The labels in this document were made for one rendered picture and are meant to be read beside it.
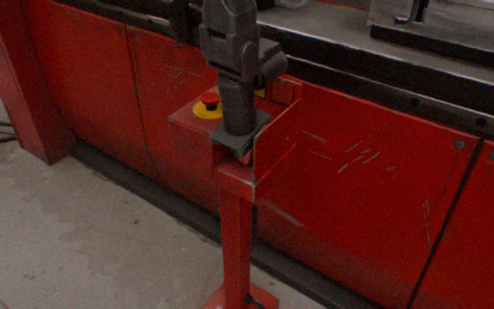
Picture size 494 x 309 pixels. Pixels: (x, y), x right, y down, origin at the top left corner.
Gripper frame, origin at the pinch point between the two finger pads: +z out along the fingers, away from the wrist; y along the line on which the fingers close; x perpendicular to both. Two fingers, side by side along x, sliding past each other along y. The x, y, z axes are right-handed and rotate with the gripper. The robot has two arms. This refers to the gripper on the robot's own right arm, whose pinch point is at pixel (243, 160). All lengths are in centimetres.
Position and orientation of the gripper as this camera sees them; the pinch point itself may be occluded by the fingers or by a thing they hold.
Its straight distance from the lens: 78.9
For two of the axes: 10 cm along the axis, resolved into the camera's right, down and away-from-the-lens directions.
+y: 5.6, -6.4, 5.3
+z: 0.7, 6.8, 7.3
